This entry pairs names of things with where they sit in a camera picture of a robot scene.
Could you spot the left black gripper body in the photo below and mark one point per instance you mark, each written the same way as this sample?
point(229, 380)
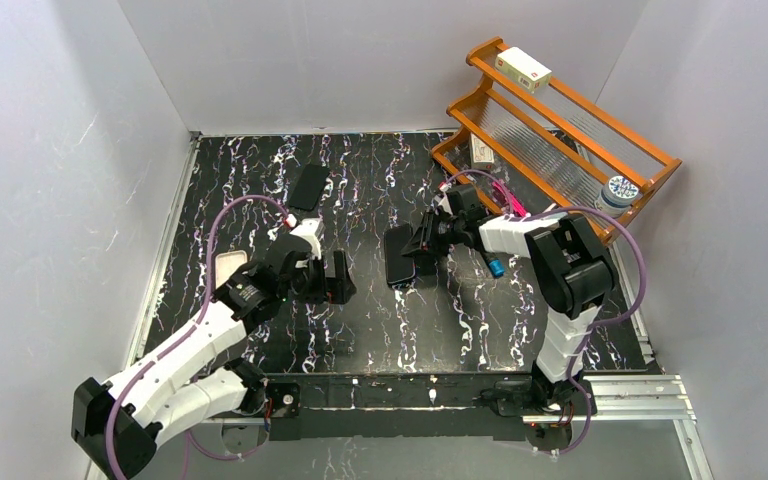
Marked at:
point(325, 278)

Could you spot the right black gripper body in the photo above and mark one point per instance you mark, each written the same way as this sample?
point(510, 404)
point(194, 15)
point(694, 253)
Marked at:
point(428, 235)

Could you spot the black phone case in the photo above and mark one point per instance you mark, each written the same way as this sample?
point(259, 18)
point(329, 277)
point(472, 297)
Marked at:
point(308, 188)
point(398, 255)

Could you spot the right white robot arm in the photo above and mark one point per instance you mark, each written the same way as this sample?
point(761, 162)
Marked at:
point(573, 269)

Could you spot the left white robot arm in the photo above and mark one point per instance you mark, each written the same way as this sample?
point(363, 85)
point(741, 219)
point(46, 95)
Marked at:
point(120, 422)

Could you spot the beige phone case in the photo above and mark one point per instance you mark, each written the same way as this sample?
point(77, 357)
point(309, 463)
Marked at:
point(225, 264)

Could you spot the flat black phone case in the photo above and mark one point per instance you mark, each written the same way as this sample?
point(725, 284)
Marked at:
point(308, 188)

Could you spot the pink comb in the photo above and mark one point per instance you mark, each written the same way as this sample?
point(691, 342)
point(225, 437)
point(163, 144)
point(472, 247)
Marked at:
point(507, 201)

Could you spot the blue capped black marker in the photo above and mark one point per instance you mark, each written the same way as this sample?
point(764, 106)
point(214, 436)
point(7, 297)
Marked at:
point(495, 266)

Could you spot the small white red box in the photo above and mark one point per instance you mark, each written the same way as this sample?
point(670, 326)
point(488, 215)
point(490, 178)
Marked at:
point(482, 157)

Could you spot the orange wooden shelf rack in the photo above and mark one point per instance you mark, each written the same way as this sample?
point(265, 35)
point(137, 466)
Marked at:
point(562, 143)

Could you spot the white box on shelf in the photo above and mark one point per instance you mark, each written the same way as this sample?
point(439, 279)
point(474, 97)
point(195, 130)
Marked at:
point(522, 69)

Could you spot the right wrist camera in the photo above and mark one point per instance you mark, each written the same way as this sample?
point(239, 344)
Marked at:
point(444, 188)

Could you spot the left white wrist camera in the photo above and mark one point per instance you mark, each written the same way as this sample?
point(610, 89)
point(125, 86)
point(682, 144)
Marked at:
point(311, 230)

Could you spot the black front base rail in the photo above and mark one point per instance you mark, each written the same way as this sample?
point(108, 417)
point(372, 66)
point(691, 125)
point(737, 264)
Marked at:
point(307, 406)

